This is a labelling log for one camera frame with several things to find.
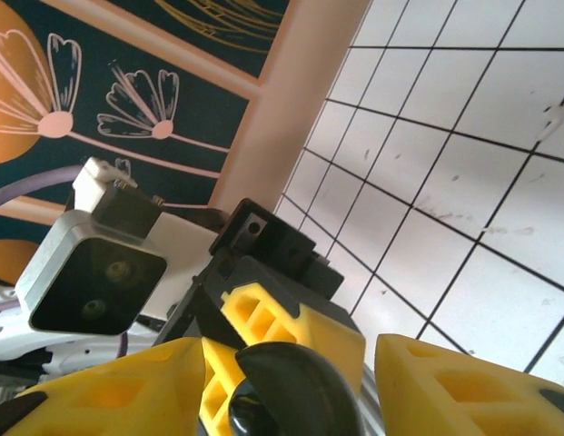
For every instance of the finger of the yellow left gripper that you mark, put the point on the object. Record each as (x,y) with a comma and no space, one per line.
(318,331)
(290,390)

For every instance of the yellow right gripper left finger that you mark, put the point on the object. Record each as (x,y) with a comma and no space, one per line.
(127,399)

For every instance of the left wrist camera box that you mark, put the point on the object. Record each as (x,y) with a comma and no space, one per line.
(91,272)

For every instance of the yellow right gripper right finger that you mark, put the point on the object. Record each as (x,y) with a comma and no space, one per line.
(468,399)

